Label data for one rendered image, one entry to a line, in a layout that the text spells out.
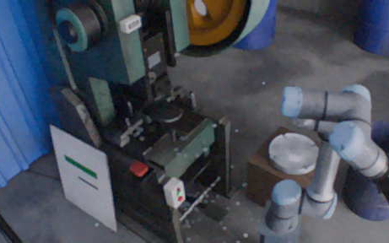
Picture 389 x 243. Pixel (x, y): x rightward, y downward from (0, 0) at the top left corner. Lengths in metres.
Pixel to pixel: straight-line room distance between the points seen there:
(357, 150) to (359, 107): 0.11
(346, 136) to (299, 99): 0.15
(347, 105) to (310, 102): 0.09
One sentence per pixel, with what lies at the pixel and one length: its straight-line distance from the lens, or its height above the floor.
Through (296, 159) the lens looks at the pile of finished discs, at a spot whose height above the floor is 0.39.
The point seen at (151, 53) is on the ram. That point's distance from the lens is 1.53.
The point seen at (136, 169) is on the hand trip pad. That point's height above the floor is 0.76.
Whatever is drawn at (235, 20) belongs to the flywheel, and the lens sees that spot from 1.62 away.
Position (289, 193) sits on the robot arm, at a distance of 1.47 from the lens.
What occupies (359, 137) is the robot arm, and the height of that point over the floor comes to 1.31.
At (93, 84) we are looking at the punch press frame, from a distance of 1.70.
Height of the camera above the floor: 1.82
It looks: 40 degrees down
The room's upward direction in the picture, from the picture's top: 6 degrees counter-clockwise
